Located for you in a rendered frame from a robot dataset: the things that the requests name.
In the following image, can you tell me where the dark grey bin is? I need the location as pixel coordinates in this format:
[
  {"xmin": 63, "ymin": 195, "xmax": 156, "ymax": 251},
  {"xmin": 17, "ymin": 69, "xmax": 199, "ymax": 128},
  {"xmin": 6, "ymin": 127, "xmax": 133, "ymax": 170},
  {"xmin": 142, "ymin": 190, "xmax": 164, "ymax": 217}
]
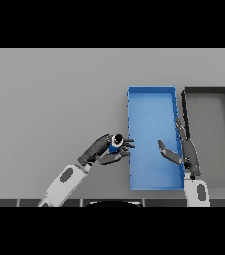
[{"xmin": 181, "ymin": 86, "xmax": 225, "ymax": 190}]

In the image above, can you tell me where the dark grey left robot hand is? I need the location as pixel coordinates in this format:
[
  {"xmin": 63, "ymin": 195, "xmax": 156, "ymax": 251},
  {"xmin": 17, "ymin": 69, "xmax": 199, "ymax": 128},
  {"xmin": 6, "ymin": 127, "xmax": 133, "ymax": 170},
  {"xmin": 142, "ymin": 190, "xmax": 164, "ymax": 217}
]
[{"xmin": 77, "ymin": 133, "xmax": 136, "ymax": 167}]

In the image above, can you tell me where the blue pipe with dark end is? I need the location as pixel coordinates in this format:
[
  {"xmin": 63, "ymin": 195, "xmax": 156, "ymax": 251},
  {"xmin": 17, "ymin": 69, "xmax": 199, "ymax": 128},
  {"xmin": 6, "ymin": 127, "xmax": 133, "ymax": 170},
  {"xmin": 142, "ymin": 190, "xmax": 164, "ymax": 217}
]
[{"xmin": 108, "ymin": 133, "xmax": 125, "ymax": 155}]

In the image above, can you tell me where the blue bin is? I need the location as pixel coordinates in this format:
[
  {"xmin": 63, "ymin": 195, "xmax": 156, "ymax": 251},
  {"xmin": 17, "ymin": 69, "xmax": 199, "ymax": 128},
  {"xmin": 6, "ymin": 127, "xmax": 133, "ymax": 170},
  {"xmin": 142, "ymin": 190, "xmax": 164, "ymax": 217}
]
[{"xmin": 126, "ymin": 85, "xmax": 186, "ymax": 192}]

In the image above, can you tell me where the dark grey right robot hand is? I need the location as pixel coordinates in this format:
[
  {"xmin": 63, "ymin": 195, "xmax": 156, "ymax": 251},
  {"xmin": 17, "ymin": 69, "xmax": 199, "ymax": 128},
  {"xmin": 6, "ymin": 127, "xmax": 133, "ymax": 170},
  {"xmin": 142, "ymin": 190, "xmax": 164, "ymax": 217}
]
[{"xmin": 157, "ymin": 117, "xmax": 202, "ymax": 180}]

